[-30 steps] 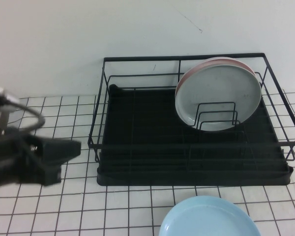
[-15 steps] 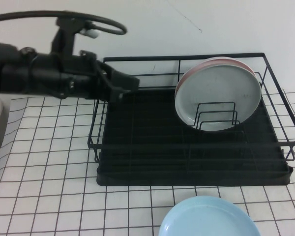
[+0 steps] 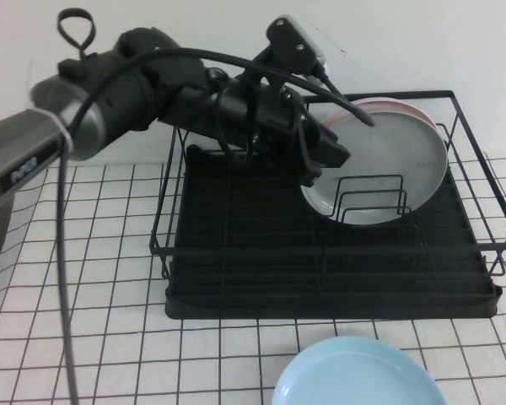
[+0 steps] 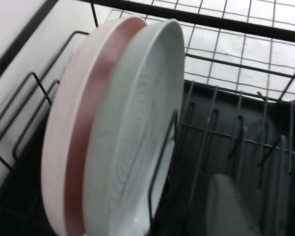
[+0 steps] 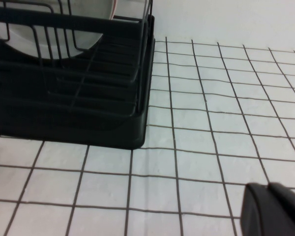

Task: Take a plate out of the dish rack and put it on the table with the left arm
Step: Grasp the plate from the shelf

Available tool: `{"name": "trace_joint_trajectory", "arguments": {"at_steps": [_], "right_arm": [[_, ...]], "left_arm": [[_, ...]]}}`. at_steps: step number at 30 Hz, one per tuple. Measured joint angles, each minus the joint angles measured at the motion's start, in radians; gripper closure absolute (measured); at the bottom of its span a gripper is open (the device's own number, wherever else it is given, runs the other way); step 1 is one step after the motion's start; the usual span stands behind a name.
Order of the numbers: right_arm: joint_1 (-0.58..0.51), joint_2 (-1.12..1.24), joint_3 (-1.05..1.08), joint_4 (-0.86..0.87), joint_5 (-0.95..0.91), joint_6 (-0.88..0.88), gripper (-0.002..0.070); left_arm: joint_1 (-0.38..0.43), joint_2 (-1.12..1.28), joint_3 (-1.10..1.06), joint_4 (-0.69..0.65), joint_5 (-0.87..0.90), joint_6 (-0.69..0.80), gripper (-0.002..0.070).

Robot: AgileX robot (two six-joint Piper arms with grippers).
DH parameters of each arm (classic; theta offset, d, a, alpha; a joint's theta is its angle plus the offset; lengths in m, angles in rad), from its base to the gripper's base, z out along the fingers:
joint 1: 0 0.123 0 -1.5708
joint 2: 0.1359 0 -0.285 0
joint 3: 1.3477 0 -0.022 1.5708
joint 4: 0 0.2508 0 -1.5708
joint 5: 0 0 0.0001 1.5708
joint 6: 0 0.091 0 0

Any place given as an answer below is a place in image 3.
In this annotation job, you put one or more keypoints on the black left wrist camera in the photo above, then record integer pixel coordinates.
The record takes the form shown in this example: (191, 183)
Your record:
(291, 42)

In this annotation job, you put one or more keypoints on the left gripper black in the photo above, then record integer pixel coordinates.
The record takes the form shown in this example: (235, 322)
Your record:
(270, 126)

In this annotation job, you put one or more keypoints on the light blue round plate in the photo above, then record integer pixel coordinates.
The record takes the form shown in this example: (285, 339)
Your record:
(354, 379)

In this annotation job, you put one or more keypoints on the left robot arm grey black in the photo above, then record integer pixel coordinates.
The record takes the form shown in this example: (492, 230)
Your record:
(122, 105)

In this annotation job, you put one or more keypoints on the pink round plate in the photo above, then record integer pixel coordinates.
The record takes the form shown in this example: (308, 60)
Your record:
(388, 102)

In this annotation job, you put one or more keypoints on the grey round plate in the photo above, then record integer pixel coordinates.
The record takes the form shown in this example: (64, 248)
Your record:
(396, 152)

